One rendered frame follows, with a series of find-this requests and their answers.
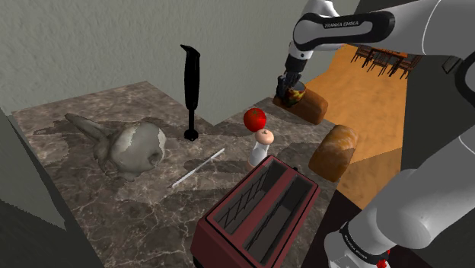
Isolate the grey rabbit figure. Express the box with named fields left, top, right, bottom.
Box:
left=65, top=113, right=167, bottom=183

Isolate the dark wooden dining set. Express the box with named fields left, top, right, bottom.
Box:
left=350, top=44, right=424, bottom=80

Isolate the brown bread loaf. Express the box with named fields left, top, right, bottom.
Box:
left=273, top=88, right=330, bottom=126
left=308, top=124, right=359, bottom=183

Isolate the white thin stick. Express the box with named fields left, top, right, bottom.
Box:
left=167, top=148, right=226, bottom=190

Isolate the red tomato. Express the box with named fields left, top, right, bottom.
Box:
left=243, top=107, right=267, bottom=132

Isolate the dark red toaster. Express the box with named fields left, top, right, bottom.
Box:
left=190, top=155, right=322, bottom=268

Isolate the patterned red yellow cup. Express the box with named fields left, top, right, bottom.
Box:
left=283, top=81, right=308, bottom=108

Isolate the black immersion blender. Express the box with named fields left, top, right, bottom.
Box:
left=180, top=44, right=201, bottom=142

